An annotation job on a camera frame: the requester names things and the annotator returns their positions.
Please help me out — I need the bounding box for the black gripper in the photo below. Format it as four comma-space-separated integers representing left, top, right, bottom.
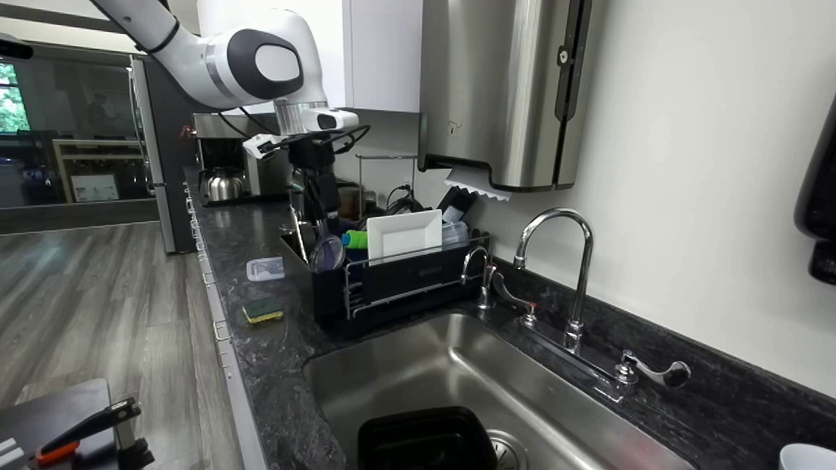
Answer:
287, 139, 342, 233

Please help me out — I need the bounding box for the stainless steel sink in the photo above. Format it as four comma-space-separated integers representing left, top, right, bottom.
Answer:
304, 308, 700, 470

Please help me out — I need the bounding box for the brown glass jar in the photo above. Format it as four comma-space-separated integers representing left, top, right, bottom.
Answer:
338, 183, 368, 222

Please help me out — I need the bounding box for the clear round lid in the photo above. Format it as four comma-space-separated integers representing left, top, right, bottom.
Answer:
308, 233, 351, 274

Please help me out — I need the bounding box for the clear acrylic box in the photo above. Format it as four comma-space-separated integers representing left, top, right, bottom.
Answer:
354, 151, 421, 213

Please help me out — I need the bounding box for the white square plate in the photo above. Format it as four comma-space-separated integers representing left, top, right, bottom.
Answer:
364, 206, 448, 264

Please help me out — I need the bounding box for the steel carafe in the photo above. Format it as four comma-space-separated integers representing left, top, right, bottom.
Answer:
198, 171, 248, 206

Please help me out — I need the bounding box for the black dish rack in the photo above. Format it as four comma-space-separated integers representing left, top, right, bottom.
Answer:
279, 228, 491, 343

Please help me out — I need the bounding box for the green yellow sponge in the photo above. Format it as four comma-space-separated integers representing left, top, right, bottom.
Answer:
240, 295, 287, 329

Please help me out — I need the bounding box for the white paper towel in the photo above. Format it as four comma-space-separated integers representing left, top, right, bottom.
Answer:
444, 168, 513, 203

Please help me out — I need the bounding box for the small chrome faucet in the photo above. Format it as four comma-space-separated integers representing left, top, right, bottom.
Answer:
458, 243, 540, 322

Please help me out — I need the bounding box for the steel paper towel dispenser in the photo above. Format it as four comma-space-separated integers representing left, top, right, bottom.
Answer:
419, 0, 596, 193

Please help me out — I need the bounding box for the wooden framed board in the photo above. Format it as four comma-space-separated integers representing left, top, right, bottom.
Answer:
49, 137, 152, 209

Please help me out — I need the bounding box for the black plastic food container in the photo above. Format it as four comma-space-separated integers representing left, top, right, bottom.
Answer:
356, 406, 500, 470

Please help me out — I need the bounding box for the chrome gooseneck faucet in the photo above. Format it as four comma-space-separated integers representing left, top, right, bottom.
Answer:
513, 206, 630, 406

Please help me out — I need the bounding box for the black soap dispenser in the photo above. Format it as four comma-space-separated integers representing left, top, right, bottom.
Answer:
791, 91, 836, 287

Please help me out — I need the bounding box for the white mug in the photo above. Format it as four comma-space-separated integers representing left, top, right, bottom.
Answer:
775, 442, 836, 470

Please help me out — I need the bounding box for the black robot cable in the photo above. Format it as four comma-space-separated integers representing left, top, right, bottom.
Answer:
216, 102, 374, 162

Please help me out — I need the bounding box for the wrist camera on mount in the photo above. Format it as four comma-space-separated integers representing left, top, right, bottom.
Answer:
240, 107, 364, 162

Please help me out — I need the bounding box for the chrome faucet lever handle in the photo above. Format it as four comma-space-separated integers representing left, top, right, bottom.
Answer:
613, 348, 696, 391

